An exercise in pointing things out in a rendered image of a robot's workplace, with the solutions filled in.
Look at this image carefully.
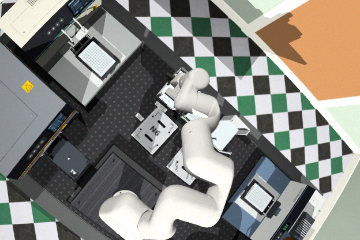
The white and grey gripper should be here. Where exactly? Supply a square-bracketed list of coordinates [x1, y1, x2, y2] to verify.
[165, 72, 185, 88]

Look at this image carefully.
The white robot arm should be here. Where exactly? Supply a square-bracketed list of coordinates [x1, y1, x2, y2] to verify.
[99, 67, 235, 240]

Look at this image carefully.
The small white label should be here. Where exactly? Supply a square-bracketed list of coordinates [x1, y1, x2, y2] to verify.
[136, 113, 144, 121]

